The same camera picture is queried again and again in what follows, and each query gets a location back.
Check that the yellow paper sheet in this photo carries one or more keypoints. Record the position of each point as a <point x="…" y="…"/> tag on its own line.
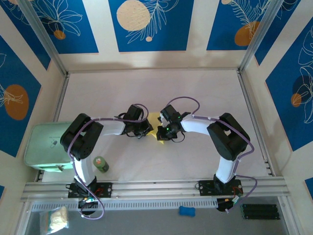
<point x="154" y="117"/>

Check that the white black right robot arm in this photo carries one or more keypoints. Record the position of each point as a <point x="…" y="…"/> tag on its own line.
<point x="227" y="139"/>

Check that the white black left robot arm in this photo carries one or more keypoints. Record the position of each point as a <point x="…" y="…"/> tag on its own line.
<point x="82" y="137"/>

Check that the green can with label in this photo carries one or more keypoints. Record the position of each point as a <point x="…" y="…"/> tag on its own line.
<point x="101" y="164"/>

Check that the blue sponge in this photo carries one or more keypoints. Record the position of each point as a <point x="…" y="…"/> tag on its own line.
<point x="187" y="211"/>

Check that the black controller board with LEDs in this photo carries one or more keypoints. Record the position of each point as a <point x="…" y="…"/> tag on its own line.
<point x="88" y="202"/>
<point x="227" y="204"/>

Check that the mint green zip case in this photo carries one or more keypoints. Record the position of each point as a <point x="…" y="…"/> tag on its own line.
<point x="44" y="147"/>

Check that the black ridged box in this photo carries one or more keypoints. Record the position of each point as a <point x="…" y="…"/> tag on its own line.
<point x="260" y="211"/>

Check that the clear bag with pale contents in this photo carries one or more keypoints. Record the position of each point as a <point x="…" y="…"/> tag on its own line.
<point x="57" y="219"/>

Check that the aluminium mounting rail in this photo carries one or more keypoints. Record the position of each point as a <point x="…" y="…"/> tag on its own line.
<point x="159" y="187"/>

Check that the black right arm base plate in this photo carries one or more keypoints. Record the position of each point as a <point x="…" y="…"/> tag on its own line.
<point x="205" y="188"/>

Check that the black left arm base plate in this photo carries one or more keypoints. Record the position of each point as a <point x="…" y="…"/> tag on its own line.
<point x="105" y="189"/>

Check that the aluminium table edge rail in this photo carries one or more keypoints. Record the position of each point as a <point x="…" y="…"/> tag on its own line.
<point x="61" y="98"/>
<point x="252" y="110"/>

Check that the aluminium corner post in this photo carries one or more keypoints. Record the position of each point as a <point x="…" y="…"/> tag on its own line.
<point x="44" y="36"/>
<point x="261" y="34"/>

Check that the aluminium frame leg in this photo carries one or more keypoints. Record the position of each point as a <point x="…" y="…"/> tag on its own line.
<point x="23" y="220"/>
<point x="289" y="218"/>

